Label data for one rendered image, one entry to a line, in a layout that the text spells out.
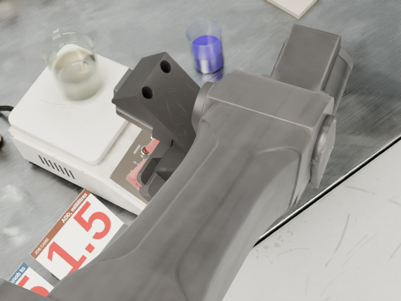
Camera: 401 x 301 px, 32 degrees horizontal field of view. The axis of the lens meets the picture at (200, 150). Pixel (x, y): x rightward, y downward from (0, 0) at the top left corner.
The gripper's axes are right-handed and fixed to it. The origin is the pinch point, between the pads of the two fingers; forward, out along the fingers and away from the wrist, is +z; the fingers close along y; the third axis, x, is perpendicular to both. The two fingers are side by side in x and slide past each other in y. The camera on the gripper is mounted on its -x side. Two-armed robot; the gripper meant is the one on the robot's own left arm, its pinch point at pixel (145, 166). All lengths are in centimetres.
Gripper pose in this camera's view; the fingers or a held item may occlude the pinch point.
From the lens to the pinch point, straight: 65.4
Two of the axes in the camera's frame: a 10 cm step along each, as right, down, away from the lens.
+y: -4.9, 7.8, -3.8
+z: -5.9, 0.2, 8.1
